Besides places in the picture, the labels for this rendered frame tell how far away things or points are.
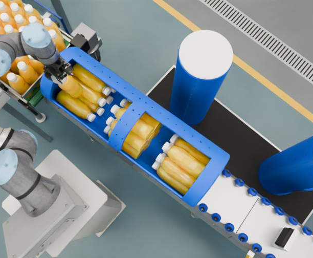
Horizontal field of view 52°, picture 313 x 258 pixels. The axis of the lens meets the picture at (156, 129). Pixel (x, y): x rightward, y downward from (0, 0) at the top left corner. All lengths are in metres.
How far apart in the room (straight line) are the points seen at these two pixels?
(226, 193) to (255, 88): 1.40
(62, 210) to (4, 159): 0.26
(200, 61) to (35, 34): 0.89
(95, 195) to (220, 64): 0.88
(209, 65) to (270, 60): 1.38
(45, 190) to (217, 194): 0.82
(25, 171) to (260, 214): 1.08
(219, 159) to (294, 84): 1.75
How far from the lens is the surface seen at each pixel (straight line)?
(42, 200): 1.24
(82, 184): 1.42
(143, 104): 1.40
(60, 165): 1.46
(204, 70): 1.68
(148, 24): 3.01
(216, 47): 1.75
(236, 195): 1.66
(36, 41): 1.09
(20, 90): 1.77
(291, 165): 1.97
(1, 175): 1.19
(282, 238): 1.58
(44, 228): 1.19
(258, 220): 1.69
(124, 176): 2.56
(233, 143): 2.52
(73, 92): 1.51
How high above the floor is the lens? 2.53
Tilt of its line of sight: 75 degrees down
